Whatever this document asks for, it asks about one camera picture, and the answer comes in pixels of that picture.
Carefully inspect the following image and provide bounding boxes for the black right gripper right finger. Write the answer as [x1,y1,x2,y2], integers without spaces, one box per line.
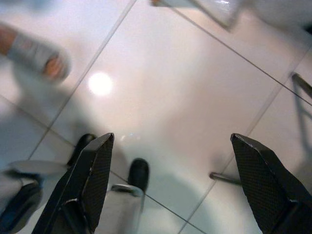
[230,133,312,234]

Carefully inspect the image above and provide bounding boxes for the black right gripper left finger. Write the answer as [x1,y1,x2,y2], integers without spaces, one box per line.
[31,133,115,234]

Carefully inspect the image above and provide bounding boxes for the black robot left foot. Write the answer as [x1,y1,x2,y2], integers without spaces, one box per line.
[67,133,97,168]

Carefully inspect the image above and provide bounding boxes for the black robot foot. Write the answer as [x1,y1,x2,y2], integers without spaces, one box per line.
[127,157,150,195]
[67,133,97,168]

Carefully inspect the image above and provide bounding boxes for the silver robot right leg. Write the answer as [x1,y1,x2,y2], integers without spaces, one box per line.
[107,184,146,234]

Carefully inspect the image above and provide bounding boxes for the metal chair leg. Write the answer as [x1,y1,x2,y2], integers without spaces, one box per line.
[210,172,242,185]
[292,73,312,98]

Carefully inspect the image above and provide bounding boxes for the black robot right foot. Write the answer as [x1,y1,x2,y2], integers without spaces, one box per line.
[127,157,150,195]

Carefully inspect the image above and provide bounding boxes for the person foot in grey sandal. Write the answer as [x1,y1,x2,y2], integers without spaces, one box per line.
[0,23,73,82]

